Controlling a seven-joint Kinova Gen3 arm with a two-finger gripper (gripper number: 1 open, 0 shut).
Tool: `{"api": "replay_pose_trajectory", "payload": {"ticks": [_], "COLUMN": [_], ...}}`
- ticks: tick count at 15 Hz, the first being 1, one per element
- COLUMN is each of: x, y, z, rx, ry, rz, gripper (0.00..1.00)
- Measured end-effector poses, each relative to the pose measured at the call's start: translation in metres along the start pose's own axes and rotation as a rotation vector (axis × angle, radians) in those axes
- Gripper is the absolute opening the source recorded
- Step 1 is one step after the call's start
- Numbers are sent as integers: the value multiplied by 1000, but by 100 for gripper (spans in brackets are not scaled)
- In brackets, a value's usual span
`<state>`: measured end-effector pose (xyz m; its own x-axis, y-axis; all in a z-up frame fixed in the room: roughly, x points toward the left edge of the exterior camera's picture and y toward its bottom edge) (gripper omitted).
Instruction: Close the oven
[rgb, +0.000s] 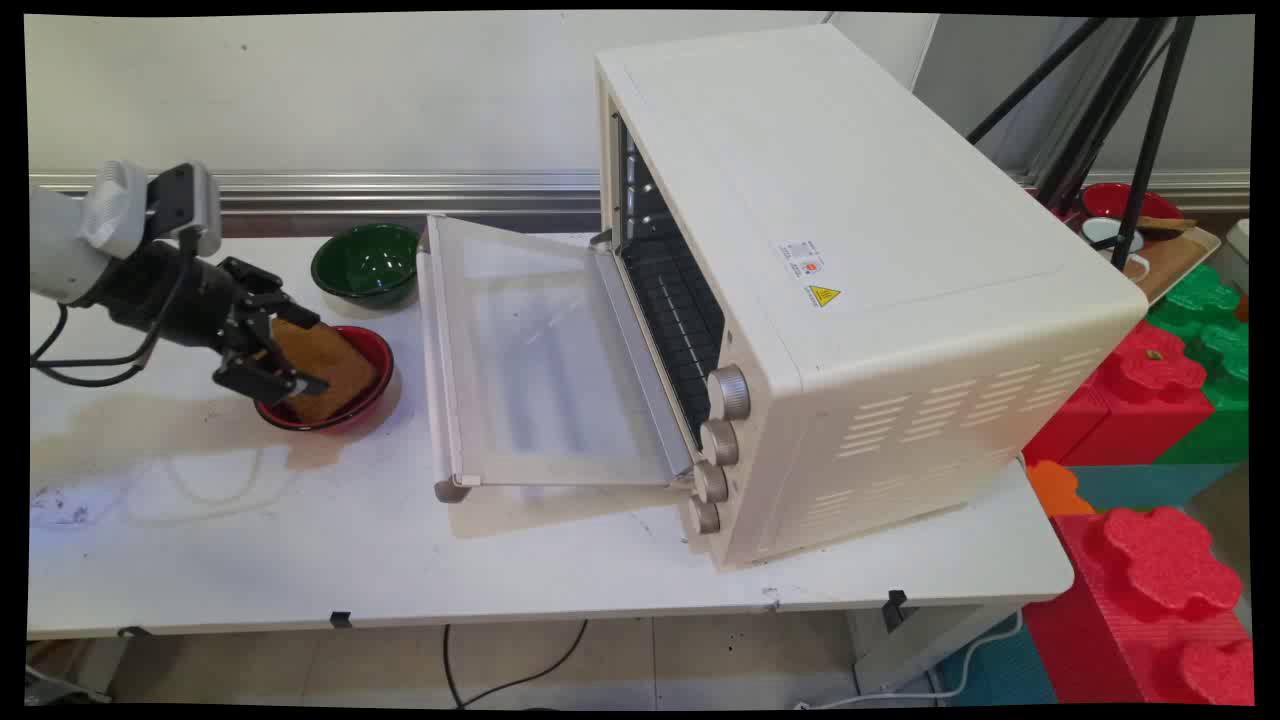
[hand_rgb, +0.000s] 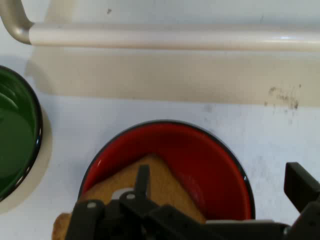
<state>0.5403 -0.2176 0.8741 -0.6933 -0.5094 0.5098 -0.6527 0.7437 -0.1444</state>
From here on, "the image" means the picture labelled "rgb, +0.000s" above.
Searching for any cream toaster oven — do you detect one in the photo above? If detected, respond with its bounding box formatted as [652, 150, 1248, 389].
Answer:
[594, 24, 1151, 573]

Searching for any white cup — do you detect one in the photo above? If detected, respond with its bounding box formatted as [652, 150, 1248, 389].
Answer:
[1081, 216, 1151, 281]

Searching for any aluminium wall rail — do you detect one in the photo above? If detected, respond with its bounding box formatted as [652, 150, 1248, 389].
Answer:
[28, 168, 1251, 213]

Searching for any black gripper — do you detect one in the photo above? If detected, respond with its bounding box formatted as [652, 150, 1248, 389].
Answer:
[92, 241, 331, 406]

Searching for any red enamel bowl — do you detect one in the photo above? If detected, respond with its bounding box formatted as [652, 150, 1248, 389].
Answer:
[1079, 181, 1187, 242]

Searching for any white floor cable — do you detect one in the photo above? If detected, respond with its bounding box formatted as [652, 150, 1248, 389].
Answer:
[795, 608, 1028, 711]

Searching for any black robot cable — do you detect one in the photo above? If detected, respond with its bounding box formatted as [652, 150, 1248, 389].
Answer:
[29, 228, 197, 390]

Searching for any glass oven door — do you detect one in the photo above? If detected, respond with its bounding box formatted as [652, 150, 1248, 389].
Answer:
[416, 214, 698, 504]

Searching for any green foam block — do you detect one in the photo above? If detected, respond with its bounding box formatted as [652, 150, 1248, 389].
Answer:
[1144, 264, 1253, 467]

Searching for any black oven rack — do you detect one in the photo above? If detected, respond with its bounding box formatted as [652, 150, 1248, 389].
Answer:
[620, 235, 727, 441]

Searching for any wooden tray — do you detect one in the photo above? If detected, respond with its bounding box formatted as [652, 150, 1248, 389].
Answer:
[1098, 224, 1223, 306]

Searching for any green bowl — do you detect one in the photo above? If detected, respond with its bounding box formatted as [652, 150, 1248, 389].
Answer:
[309, 222, 422, 309]

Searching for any teal foam block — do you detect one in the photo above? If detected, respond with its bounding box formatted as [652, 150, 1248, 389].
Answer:
[1064, 462, 1219, 514]

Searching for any white table leg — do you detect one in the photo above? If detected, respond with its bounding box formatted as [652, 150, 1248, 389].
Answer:
[846, 598, 1023, 698]

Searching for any blue foam block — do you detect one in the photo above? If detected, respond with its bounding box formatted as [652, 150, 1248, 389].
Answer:
[934, 612, 1063, 707]

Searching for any orange foam block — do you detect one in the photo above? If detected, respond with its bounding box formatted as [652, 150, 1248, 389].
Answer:
[1024, 458, 1098, 519]

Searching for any white label sticker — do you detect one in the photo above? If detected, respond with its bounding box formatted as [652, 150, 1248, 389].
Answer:
[778, 239, 828, 283]

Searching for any black floor cable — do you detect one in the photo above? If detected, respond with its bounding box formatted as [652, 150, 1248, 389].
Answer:
[442, 619, 591, 710]

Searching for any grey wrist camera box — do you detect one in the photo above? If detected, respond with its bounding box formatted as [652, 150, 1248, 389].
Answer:
[146, 162, 223, 259]

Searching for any brown bread slice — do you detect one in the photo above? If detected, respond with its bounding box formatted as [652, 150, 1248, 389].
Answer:
[262, 317, 380, 424]

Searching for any large red foam block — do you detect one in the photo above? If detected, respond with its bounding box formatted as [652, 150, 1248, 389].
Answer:
[1021, 504, 1255, 707]

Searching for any black tripod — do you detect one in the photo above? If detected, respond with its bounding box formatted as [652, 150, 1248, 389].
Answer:
[964, 15, 1198, 272]

